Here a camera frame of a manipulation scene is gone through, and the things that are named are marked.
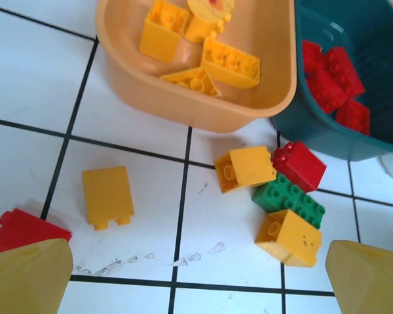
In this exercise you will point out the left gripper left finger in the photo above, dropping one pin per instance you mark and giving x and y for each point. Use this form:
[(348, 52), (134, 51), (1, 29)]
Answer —
[(23, 281)]

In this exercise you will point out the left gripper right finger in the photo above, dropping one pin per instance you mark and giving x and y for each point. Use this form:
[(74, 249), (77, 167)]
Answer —
[(370, 284)]

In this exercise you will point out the red lego brick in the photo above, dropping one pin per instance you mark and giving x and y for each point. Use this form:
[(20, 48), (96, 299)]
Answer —
[(344, 70), (327, 93), (301, 165), (23, 229), (311, 57), (353, 116)]

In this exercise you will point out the green lego brick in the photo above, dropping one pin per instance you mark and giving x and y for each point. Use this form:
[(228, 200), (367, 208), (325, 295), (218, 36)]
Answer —
[(281, 196)]

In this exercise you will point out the teal plastic container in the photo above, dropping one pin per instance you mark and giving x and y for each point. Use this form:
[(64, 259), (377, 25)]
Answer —
[(373, 49)]

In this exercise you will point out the orange plastic container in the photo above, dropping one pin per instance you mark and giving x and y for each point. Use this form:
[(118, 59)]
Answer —
[(124, 65)]

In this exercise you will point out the yellow sloped lego brick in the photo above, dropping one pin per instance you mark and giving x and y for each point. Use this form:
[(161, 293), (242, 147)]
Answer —
[(193, 81)]

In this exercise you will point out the yellow round face lego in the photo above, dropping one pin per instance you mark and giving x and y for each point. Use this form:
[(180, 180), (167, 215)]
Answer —
[(199, 29)]

